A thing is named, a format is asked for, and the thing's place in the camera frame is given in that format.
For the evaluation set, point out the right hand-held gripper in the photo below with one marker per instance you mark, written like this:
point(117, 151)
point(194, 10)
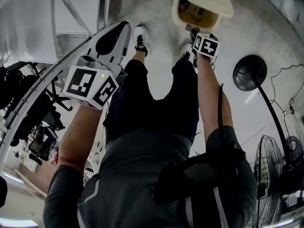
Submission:
point(205, 46)

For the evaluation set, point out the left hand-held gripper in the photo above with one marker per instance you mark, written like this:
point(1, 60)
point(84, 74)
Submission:
point(83, 84)

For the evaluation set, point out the person's left forearm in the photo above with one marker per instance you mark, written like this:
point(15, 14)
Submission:
point(78, 136)

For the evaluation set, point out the person's right forearm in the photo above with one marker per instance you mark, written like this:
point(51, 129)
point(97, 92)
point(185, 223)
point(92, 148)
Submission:
point(209, 98)

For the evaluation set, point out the white sneaker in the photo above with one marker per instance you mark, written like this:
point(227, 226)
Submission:
point(141, 34)
point(185, 50)

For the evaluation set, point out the white metal shelf rack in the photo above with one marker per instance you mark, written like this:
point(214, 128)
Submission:
point(54, 15)

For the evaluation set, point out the large black floor fan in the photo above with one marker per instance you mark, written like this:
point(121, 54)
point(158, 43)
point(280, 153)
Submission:
point(249, 72)

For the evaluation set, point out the person's black shorts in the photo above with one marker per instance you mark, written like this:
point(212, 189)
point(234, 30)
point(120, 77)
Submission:
point(154, 113)

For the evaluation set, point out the black office chair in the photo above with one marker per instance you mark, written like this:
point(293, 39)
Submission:
point(41, 141)

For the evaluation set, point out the person's dark grey shirt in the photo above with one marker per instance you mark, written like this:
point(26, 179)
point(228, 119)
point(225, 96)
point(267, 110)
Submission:
point(133, 174)

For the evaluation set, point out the black waist pack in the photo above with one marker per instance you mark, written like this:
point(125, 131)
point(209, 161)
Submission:
point(190, 174)

